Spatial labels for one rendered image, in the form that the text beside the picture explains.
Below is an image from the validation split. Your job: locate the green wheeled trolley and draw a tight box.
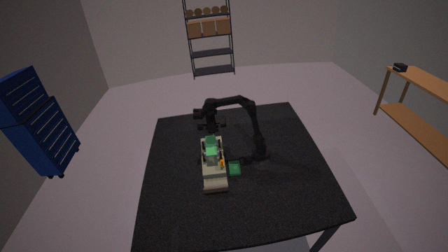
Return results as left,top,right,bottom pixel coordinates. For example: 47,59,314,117
202,135,223,162

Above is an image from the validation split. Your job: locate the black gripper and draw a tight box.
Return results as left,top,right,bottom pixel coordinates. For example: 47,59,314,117
197,118,226,131

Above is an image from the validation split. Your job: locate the green tray floor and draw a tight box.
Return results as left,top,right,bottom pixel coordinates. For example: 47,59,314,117
229,162,239,174

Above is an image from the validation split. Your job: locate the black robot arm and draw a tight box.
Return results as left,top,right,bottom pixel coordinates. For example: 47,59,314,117
193,95,267,155

